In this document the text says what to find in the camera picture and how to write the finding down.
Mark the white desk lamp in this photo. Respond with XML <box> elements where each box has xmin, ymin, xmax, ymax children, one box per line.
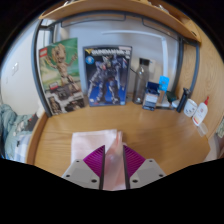
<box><xmin>101</xmin><ymin>30</ymin><xmax>169</xmax><ymax>108</ymax></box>

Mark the bed with checked sheet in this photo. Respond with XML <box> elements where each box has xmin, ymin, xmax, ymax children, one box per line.
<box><xmin>0</xmin><ymin>103</ymin><xmax>41</xmax><ymax>164</ymax></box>

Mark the light blue crumpled blanket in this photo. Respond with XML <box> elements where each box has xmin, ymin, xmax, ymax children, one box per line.
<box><xmin>0</xmin><ymin>103</ymin><xmax>18</xmax><ymax>141</ymax></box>

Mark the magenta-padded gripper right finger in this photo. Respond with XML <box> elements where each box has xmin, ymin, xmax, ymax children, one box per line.
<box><xmin>122</xmin><ymin>144</ymin><xmax>167</xmax><ymax>190</ymax></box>

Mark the white cup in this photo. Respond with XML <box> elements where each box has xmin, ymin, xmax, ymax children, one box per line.
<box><xmin>183</xmin><ymin>98</ymin><xmax>199</xmax><ymax>118</ymax></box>

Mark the wooden shelf unit, metal frame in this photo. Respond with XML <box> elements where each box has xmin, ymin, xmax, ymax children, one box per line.
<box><xmin>31</xmin><ymin>0</ymin><xmax>203</xmax><ymax>118</ymax></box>

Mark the green tree-figure toy box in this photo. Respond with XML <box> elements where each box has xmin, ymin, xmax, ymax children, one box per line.
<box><xmin>38</xmin><ymin>37</ymin><xmax>86</xmax><ymax>117</ymax></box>

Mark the white wall switch plate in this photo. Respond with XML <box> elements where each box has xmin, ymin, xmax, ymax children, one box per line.
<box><xmin>11</xmin><ymin>63</ymin><xmax>19</xmax><ymax>76</ymax></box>

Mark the white red-capped squeeze bottle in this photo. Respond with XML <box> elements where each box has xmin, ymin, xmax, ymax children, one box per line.
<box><xmin>192</xmin><ymin>95</ymin><xmax>210</xmax><ymax>127</ymax></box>

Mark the clear plastic container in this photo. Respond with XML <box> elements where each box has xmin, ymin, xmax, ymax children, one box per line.
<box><xmin>196</xmin><ymin>122</ymin><xmax>209</xmax><ymax>138</ymax></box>

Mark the dark green small object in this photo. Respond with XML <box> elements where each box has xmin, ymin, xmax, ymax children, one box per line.
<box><xmin>166</xmin><ymin>90</ymin><xmax>179</xmax><ymax>103</ymax></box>

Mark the pale pink towel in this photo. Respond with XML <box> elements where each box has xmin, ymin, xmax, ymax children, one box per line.
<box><xmin>70</xmin><ymin>129</ymin><xmax>128</xmax><ymax>192</ymax></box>

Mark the clear dark-capped water bottle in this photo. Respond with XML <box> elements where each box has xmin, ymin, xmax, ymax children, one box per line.
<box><xmin>132</xmin><ymin>57</ymin><xmax>151</xmax><ymax>105</ymax></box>

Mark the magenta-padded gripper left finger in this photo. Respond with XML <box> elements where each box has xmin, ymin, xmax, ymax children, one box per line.
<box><xmin>61</xmin><ymin>144</ymin><xmax>107</xmax><ymax>190</ymax></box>

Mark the blue robot model kit box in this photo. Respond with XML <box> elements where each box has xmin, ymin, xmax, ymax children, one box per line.
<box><xmin>82</xmin><ymin>45</ymin><xmax>133</xmax><ymax>108</ymax></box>

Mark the small blue box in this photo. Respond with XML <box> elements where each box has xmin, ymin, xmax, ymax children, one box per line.
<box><xmin>142</xmin><ymin>81</ymin><xmax>161</xmax><ymax>112</ymax></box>

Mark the hanging patterned cloth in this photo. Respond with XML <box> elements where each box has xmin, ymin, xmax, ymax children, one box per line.
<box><xmin>216</xmin><ymin>116</ymin><xmax>224</xmax><ymax>139</ymax></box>

